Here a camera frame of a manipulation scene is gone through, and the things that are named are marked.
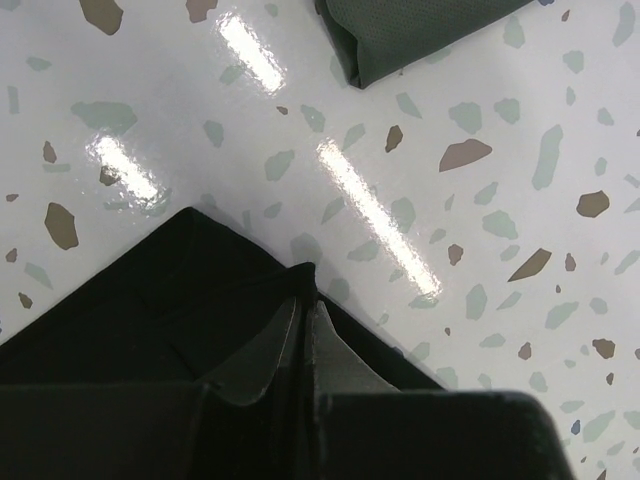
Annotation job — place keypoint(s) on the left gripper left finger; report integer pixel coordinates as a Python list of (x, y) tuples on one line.
[(237, 422)]

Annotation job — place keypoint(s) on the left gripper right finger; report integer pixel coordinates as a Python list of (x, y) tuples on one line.
[(363, 427)]

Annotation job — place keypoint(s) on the black t shirt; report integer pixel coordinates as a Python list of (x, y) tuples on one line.
[(175, 307)]

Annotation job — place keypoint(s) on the folded grey t shirt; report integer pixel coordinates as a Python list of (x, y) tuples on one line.
[(373, 39)]

